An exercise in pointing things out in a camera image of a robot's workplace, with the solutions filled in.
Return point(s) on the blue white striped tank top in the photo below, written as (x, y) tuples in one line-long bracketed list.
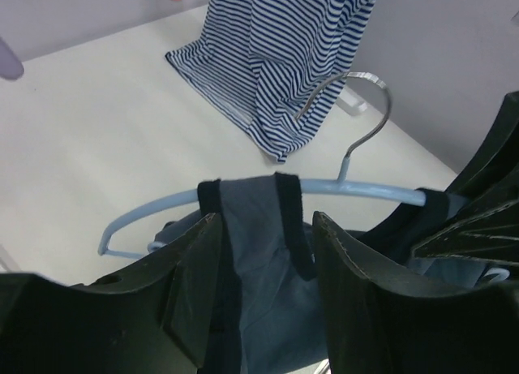
[(261, 63)]

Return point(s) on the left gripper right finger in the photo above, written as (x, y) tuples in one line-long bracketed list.
[(381, 317)]

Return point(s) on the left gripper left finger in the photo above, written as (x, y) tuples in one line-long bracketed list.
[(152, 316)]

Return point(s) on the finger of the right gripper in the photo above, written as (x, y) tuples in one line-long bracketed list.
[(489, 182), (489, 235)]

